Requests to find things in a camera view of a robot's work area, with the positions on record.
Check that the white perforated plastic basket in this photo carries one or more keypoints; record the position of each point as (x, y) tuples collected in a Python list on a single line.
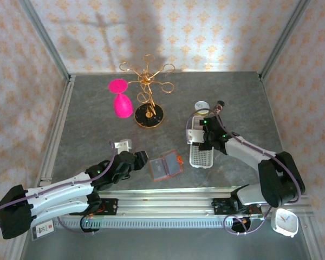
[(201, 159)]

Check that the grey striped credit card stack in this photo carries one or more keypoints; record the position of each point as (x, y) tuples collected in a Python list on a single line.
[(197, 123)]

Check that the small dark-capped spice bottle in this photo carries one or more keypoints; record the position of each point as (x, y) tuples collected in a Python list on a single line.
[(220, 105)]

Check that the orange card holder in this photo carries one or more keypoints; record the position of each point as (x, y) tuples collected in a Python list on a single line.
[(172, 164)]

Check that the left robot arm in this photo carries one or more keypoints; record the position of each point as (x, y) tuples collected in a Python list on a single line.
[(62, 195)]

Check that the gold tin can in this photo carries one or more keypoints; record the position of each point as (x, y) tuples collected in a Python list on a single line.
[(201, 105)]

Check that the pink wine glass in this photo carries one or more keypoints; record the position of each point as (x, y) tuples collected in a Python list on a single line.
[(122, 107)]

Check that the black round device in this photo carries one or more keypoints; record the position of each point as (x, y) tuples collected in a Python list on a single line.
[(237, 224), (90, 230)]

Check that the clear sleeved label tag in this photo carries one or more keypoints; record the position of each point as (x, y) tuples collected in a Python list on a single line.
[(44, 228)]

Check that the white alarm clock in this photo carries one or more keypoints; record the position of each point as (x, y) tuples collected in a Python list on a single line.
[(285, 221)]

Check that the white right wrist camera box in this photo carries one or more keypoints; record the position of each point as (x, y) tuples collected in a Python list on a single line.
[(196, 136)]

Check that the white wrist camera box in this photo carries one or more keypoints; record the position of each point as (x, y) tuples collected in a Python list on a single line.
[(196, 136), (123, 145)]

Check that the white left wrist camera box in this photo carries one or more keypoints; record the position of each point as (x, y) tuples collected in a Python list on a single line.
[(123, 145)]

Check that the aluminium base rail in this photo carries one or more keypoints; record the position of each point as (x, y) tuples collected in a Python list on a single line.
[(165, 207)]

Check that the aluminium table side rail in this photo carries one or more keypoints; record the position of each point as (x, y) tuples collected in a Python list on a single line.
[(268, 100), (61, 116)]

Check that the aluminium frame post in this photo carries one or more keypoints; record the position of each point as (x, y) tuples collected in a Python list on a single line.
[(47, 40), (282, 40)]

